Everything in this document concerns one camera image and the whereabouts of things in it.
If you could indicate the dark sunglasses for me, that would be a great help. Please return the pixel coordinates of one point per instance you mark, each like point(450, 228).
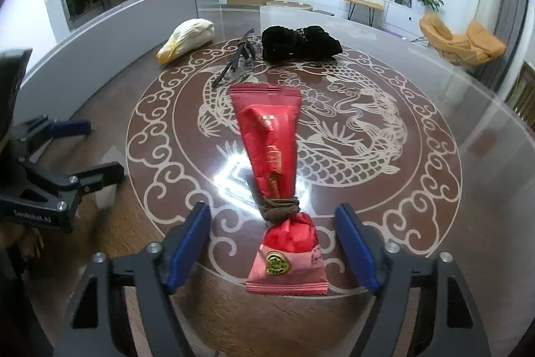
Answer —
point(234, 64)

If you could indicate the yellow white cloth bundle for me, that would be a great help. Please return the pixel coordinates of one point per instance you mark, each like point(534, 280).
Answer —
point(186, 39)

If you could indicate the round brown patterned desktop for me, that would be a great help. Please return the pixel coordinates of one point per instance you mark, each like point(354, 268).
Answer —
point(418, 277)

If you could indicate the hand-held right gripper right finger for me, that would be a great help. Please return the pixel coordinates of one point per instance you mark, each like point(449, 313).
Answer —
point(357, 244)

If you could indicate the beige round stool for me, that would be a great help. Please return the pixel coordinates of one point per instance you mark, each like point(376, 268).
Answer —
point(288, 4)

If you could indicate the wooden bench with black legs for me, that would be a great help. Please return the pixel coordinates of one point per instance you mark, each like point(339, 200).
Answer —
point(362, 2)

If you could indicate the red snack packet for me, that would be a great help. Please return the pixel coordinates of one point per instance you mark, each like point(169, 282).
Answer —
point(271, 148)

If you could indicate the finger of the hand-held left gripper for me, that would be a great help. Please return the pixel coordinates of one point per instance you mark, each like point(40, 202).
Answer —
point(104, 173)
point(71, 128)

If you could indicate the orange lounge chair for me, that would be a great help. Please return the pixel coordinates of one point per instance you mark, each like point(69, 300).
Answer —
point(480, 41)

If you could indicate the grey curved panel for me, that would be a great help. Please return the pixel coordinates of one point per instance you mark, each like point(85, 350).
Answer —
point(104, 35)

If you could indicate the person's left hand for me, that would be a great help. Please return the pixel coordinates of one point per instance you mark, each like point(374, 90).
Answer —
point(31, 244)

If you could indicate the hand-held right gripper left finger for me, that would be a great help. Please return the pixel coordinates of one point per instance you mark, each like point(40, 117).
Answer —
point(190, 244)

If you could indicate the wooden chair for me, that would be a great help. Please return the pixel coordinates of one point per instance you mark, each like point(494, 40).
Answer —
point(526, 89)

